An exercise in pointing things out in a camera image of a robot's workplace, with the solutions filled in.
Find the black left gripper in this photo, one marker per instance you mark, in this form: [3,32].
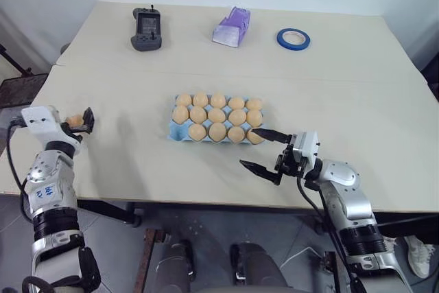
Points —
[71,132]

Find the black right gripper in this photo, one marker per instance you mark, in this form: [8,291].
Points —
[291,164]

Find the tan egg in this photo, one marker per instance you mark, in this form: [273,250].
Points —
[74,120]
[198,132]
[254,117]
[218,131]
[254,138]
[216,115]
[218,99]
[200,99]
[198,114]
[254,104]
[237,117]
[236,103]
[180,114]
[236,134]
[184,99]

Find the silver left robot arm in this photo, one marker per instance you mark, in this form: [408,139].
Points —
[51,183]

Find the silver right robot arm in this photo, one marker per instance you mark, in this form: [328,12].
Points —
[350,204]

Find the blue egg carton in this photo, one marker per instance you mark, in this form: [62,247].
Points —
[176,131]

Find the black metal stand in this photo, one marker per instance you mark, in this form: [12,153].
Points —
[19,83]

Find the blue tape roll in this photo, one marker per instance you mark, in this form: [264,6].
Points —
[284,42]

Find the grey handheld remote controller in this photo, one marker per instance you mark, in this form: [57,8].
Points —
[146,29]

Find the dark rounded shape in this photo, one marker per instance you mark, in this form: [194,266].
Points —
[257,269]
[173,269]

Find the rusty metal bar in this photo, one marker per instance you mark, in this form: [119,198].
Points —
[150,258]
[334,272]

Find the white sneaker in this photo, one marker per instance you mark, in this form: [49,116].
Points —
[418,255]

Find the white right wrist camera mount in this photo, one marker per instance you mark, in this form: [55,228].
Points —
[307,145]

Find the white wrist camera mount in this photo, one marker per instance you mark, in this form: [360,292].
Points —
[307,145]
[41,121]

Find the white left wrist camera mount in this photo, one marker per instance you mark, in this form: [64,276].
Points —
[41,121]

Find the black table frame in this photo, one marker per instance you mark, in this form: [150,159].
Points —
[109,210]

